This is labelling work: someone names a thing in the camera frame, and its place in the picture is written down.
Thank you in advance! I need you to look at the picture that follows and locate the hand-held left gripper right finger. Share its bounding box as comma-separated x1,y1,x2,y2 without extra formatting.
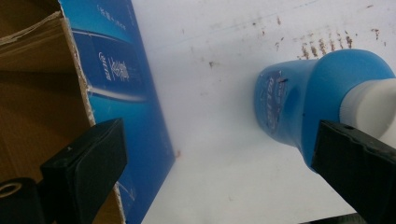
311,119,396,224

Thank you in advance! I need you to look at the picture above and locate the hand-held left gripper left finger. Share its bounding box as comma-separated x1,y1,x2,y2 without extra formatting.
39,117,129,224

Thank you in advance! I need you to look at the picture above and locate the blue cardboard box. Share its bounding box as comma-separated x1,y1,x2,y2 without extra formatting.
0,0,177,224

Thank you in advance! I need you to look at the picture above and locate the blue bottle with white cap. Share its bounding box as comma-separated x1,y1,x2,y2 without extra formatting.
253,49,396,174

